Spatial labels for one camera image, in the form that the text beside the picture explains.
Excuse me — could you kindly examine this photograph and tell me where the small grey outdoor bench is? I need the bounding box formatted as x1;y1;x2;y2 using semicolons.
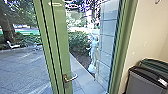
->
32;43;43;52

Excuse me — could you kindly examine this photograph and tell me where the green lidded trash bin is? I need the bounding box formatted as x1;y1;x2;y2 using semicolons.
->
138;57;168;81

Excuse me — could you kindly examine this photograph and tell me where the white wall thermostat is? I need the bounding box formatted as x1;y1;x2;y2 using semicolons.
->
153;0;164;5

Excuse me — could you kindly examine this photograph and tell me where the large tree trunk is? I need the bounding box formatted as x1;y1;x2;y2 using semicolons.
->
0;0;18;46

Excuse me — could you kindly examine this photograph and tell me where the green framed glass door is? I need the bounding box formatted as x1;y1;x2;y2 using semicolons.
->
31;0;139;94

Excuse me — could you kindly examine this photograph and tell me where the grey indoor trash bin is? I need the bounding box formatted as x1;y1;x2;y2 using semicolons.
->
124;65;168;94

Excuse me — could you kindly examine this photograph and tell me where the metal door handle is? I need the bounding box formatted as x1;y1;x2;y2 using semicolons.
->
62;73;79;88

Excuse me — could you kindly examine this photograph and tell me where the green garden bush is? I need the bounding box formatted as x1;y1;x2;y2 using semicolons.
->
68;30;93;56

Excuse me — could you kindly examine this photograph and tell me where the white outdoor bench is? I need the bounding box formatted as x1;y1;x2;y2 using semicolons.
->
6;40;21;50

